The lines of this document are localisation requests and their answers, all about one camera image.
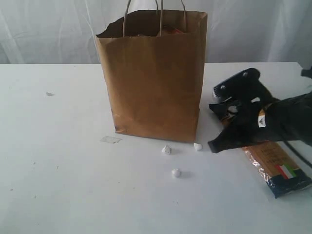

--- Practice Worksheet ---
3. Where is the spaghetti packet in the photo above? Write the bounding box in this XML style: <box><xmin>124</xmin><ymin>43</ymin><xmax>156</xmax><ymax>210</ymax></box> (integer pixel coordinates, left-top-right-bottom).
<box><xmin>208</xmin><ymin>97</ymin><xmax>312</xmax><ymax>199</ymax></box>

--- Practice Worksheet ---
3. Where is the brown paper bag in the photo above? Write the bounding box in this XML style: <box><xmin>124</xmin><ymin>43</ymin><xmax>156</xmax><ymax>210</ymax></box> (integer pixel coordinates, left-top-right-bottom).
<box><xmin>96</xmin><ymin>6</ymin><xmax>208</xmax><ymax>142</ymax></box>

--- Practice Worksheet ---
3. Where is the clear tape patch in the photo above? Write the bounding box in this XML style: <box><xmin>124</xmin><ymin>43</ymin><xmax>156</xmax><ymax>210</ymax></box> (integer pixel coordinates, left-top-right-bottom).
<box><xmin>100</xmin><ymin>136</ymin><xmax>122</xmax><ymax>144</ymax></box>

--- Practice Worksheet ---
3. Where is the white putty lump front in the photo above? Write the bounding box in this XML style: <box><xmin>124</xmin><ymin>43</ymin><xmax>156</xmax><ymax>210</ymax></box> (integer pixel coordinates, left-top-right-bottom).
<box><xmin>194</xmin><ymin>143</ymin><xmax>203</xmax><ymax>152</ymax></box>

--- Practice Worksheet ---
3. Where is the black covered right arm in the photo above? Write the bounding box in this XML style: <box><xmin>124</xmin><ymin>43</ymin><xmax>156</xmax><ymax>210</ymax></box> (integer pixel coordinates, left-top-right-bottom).
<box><xmin>208</xmin><ymin>93</ymin><xmax>312</xmax><ymax>153</ymax></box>

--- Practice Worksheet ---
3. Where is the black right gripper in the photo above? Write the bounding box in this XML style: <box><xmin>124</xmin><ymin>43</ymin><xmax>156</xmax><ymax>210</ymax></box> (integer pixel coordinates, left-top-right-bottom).
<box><xmin>208</xmin><ymin>98</ymin><xmax>280</xmax><ymax>153</ymax></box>

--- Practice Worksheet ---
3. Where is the white putty lump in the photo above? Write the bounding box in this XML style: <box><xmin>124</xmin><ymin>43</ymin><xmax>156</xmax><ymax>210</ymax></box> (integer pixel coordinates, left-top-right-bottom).
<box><xmin>172</xmin><ymin>168</ymin><xmax>181</xmax><ymax>178</ymax></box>
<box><xmin>194</xmin><ymin>143</ymin><xmax>203</xmax><ymax>152</ymax></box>
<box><xmin>161</xmin><ymin>145</ymin><xmax>172</xmax><ymax>155</ymax></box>

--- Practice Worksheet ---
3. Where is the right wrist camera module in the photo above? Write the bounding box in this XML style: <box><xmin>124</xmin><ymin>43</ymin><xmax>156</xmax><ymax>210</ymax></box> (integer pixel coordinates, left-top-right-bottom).
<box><xmin>212</xmin><ymin>68</ymin><xmax>273</xmax><ymax>102</ymax></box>

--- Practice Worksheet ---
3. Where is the brown pouch with orange label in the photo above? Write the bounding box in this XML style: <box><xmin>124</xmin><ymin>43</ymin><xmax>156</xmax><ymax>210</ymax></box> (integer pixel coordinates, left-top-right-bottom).
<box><xmin>158</xmin><ymin>25</ymin><xmax>184</xmax><ymax>36</ymax></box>

